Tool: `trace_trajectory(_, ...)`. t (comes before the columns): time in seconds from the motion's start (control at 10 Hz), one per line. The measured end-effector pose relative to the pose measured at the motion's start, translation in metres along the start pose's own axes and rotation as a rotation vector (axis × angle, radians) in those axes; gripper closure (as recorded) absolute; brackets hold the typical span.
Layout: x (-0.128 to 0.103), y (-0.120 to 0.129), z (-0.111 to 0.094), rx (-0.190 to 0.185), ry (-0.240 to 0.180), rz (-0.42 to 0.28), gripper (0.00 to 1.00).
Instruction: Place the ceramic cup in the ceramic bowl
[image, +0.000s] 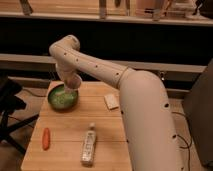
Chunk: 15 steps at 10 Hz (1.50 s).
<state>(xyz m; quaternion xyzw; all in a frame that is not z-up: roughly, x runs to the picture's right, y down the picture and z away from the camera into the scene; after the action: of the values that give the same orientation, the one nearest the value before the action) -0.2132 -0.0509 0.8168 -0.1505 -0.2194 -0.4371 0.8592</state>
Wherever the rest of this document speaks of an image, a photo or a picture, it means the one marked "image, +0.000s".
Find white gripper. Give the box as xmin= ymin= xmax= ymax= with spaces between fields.
xmin=64 ymin=73 xmax=82 ymax=93

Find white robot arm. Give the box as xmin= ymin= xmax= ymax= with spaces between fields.
xmin=49 ymin=35 xmax=185 ymax=171

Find green ceramic bowl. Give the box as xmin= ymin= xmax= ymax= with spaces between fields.
xmin=47 ymin=84 xmax=78 ymax=110

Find beige sponge block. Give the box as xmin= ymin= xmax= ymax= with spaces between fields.
xmin=104 ymin=94 xmax=119 ymax=110

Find orange carrot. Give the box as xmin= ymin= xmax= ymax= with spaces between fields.
xmin=42 ymin=128 xmax=50 ymax=150

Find black chair base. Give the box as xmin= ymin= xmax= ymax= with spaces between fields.
xmin=0 ymin=76 xmax=39 ymax=154

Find white remote control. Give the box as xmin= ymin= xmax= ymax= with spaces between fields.
xmin=81 ymin=123 xmax=97 ymax=167

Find dark cabinet on right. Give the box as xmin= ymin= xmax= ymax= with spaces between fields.
xmin=182 ymin=58 xmax=213 ymax=170

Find black cable on floor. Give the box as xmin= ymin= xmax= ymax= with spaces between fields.
xmin=171 ymin=110 xmax=194 ymax=171

